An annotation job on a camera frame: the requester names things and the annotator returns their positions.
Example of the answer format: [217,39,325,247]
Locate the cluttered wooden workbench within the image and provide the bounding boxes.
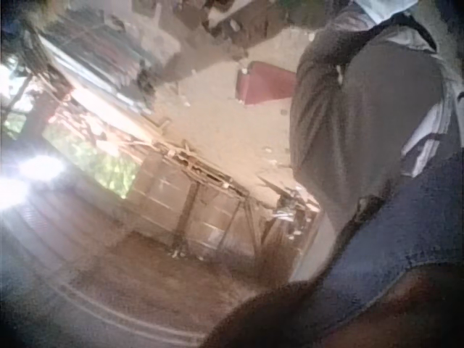
[127,134,321,262]

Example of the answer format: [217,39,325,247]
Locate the person's legs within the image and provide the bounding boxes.
[289,9,455,244]

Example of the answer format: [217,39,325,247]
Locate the heap of dark clutter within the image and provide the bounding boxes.
[201,0,295,49]

